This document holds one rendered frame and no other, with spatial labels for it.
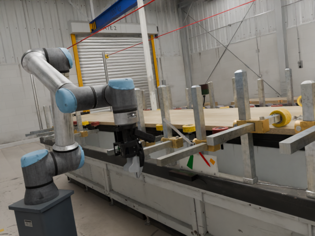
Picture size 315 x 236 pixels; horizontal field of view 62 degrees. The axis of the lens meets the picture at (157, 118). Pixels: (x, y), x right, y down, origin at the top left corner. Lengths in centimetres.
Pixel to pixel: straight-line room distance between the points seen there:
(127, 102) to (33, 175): 86
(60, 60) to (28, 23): 787
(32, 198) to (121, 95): 93
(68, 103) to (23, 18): 850
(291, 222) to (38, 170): 126
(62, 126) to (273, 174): 115
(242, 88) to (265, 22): 851
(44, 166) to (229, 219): 111
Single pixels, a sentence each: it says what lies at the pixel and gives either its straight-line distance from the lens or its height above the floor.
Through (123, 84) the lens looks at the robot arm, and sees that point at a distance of 92.
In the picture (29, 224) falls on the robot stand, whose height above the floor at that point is 50.
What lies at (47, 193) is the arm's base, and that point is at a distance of 164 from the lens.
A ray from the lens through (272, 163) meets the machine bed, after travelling 136.
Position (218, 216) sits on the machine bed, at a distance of 176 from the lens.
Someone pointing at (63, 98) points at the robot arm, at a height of 115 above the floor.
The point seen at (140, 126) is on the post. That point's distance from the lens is 165.
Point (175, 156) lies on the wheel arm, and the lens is 111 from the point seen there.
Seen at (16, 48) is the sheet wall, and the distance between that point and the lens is 911.
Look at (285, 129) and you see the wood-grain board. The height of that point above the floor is 90.
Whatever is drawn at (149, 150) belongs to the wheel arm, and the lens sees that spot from 134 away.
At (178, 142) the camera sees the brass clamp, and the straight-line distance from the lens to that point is 141.
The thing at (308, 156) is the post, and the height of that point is 85.
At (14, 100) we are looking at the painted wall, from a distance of 891.
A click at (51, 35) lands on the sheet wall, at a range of 944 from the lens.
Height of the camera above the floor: 114
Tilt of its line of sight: 6 degrees down
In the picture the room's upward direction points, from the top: 8 degrees counter-clockwise
